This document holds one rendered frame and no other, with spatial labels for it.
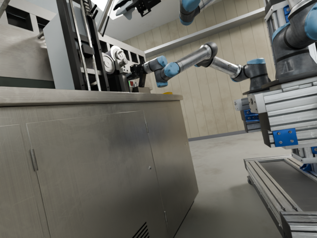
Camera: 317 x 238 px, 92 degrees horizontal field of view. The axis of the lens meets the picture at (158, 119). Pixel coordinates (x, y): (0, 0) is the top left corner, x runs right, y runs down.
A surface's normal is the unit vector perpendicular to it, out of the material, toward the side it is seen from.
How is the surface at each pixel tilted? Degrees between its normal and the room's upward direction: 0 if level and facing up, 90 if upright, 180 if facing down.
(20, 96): 90
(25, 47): 90
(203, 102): 90
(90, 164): 90
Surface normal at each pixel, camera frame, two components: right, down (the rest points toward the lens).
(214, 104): -0.31, 0.07
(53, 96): 0.83, -0.17
